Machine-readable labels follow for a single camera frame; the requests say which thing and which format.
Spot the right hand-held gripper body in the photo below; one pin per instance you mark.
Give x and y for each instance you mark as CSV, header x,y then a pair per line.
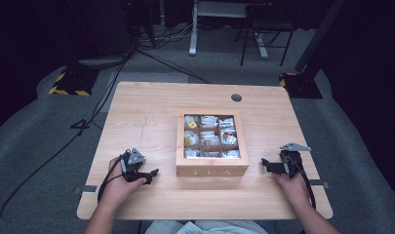
x,y
292,161

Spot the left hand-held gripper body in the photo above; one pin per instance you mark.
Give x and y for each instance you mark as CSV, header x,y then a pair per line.
x,y
133,162

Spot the wooden tea box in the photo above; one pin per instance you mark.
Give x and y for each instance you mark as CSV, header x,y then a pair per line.
x,y
211,167

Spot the person's right hand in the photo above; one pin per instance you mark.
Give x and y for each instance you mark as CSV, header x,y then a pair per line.
x,y
292,190

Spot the person's left hand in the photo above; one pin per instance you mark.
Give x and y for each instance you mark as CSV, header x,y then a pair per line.
x,y
118,188

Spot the group of tea bags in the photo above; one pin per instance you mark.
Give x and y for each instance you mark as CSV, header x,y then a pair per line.
x,y
209,138

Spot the grey round table grommet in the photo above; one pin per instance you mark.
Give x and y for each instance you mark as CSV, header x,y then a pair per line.
x,y
236,97

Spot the person's light blue clothing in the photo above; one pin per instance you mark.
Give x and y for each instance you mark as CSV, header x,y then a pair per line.
x,y
205,227

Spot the yellow black striped stand base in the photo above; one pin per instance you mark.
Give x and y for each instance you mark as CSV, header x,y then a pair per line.
x,y
302,86
73,81

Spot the black slanted stand pole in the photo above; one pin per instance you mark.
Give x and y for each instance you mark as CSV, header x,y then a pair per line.
x,y
318,35

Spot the black chair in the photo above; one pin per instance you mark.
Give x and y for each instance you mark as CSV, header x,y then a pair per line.
x,y
269,24

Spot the grey metal table bracket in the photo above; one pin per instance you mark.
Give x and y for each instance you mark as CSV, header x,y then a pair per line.
x,y
320,184
87,189

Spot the white desk frame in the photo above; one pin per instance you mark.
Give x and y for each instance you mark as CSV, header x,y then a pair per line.
x,y
193,32

